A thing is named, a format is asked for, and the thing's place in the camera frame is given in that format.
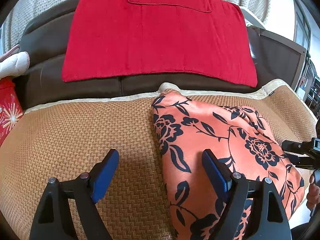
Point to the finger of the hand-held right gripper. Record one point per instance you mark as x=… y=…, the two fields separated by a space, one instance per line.
x=305 y=162
x=295 y=147

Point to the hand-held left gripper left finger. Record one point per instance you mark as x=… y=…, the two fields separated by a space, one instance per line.
x=105 y=175

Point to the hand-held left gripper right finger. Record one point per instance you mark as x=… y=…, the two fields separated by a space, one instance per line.
x=215 y=175

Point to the orange floral shirt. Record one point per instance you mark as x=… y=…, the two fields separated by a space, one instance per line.
x=212 y=130

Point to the person's right hand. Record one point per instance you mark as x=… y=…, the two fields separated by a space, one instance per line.
x=312 y=197

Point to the woven bamboo mat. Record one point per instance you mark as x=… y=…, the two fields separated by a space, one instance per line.
x=75 y=135

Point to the person's black pants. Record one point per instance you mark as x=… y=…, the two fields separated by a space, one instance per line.
x=305 y=232

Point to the red firework print package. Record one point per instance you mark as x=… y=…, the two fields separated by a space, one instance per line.
x=8 y=110

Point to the brown leather sofa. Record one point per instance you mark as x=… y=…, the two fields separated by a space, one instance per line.
x=45 y=75

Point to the window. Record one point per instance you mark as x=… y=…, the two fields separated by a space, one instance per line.
x=301 y=27

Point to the red blanket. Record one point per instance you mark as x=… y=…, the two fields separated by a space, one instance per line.
x=150 y=42

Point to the folded pink white quilt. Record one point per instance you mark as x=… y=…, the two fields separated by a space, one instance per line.
x=15 y=62

